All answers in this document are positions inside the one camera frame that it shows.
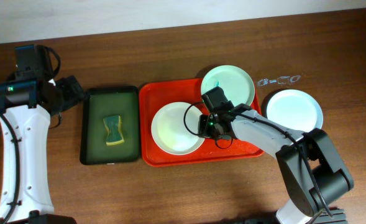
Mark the yellow green sponge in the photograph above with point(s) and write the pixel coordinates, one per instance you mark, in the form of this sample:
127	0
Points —
113	128

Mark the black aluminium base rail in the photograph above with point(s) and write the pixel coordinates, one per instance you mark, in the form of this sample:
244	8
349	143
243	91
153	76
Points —
338	216

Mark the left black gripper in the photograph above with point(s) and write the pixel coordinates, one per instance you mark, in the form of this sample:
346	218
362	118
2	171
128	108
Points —
69	90

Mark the dark green tray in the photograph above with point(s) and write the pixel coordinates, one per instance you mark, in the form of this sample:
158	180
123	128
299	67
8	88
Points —
101	103

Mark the mint green plate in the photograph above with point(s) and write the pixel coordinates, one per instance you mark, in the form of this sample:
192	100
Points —
237	85

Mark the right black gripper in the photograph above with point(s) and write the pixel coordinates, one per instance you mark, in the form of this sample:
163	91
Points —
209	132

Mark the light blue plate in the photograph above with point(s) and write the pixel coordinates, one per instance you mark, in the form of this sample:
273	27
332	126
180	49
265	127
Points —
295	109

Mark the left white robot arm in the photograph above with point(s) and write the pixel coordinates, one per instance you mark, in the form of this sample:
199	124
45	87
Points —
26	108

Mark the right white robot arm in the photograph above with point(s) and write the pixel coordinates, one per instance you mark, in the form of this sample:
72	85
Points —
312	170

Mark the white plate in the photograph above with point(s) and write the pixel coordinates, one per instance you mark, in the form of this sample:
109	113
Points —
169	132

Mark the white marking on table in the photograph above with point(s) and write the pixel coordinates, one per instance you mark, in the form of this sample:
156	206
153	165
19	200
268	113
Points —
282	80

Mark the red plastic tray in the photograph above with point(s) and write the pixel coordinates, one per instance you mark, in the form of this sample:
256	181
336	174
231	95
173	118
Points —
152	97

